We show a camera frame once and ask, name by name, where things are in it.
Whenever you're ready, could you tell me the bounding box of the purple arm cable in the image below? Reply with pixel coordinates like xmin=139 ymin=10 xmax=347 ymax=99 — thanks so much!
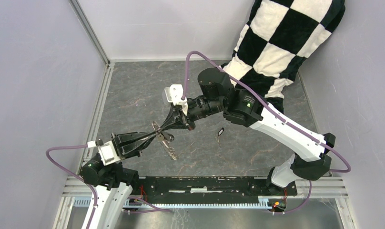
xmin=45 ymin=144 xmax=172 ymax=229
xmin=182 ymin=51 xmax=352 ymax=215

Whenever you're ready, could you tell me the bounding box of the black and white checkered pillow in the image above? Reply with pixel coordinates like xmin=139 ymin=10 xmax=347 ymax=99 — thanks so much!
xmin=222 ymin=0 xmax=346 ymax=112

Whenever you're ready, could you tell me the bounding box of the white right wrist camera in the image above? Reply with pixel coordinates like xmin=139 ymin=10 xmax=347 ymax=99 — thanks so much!
xmin=162 ymin=84 xmax=188 ymax=115

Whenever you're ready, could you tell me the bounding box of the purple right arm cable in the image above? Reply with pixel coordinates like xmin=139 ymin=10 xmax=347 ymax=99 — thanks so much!
xmin=182 ymin=51 xmax=352 ymax=215

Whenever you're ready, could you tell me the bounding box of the key with black tag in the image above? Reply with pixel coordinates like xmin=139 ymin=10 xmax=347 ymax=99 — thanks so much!
xmin=215 ymin=127 xmax=224 ymax=145
xmin=157 ymin=132 xmax=174 ymax=142

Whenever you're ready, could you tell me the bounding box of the aluminium corner post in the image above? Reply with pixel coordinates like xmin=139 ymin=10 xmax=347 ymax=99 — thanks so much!
xmin=69 ymin=0 xmax=111 ymax=66

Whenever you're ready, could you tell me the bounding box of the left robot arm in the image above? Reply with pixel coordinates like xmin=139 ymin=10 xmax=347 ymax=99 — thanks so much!
xmin=80 ymin=132 xmax=156 ymax=229

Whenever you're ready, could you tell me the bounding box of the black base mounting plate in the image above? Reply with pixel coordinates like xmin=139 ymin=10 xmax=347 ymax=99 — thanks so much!
xmin=123 ymin=176 xmax=298 ymax=204

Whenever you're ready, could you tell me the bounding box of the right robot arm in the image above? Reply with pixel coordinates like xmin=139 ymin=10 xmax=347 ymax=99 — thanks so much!
xmin=158 ymin=68 xmax=335 ymax=195

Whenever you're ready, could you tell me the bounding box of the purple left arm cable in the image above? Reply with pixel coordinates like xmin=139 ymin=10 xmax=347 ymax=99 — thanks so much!
xmin=45 ymin=144 xmax=172 ymax=229

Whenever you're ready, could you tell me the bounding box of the white slotted cable duct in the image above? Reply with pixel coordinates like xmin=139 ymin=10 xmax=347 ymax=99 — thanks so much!
xmin=73 ymin=197 xmax=272 ymax=210

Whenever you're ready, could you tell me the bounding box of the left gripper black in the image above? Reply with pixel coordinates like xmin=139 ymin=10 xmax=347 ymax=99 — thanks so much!
xmin=109 ymin=126 xmax=161 ymax=164

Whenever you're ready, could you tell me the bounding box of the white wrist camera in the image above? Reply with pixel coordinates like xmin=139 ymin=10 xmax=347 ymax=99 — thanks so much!
xmin=162 ymin=84 xmax=188 ymax=115
xmin=87 ymin=139 xmax=122 ymax=166

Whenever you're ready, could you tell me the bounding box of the metal disc with key rings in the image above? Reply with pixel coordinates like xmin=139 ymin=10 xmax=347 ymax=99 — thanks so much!
xmin=152 ymin=121 xmax=178 ymax=160

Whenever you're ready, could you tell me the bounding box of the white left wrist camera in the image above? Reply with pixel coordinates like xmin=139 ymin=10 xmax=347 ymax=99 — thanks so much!
xmin=87 ymin=139 xmax=122 ymax=166

